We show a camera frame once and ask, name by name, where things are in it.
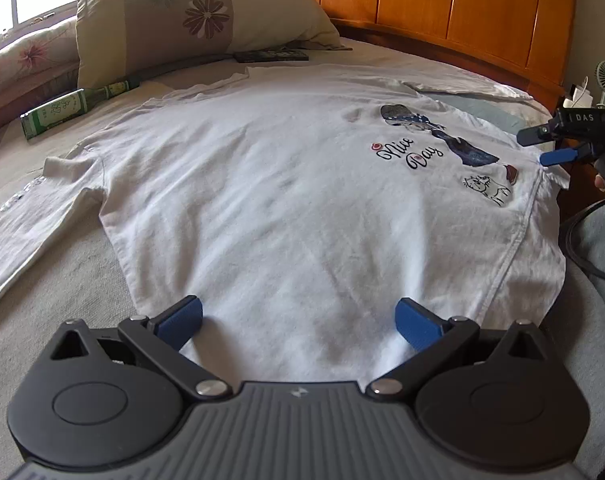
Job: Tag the floral patchwork pillow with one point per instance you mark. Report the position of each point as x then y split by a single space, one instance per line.
157 20

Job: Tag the white charger plug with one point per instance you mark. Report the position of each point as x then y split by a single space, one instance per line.
577 94

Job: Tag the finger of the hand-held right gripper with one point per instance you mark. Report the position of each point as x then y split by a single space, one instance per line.
534 135
562 156

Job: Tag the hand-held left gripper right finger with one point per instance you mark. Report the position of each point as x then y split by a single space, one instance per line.
417 327

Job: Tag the folded pink floral quilt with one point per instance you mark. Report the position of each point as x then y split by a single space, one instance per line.
27 60

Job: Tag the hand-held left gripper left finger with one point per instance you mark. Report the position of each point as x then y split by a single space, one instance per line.
180 322

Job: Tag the person's grey clothing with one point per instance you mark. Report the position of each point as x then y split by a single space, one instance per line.
602 360

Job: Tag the green glass bottle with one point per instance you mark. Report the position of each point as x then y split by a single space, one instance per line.
57 112

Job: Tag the white long-sleeved printed shirt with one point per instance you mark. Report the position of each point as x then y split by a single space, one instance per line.
282 185

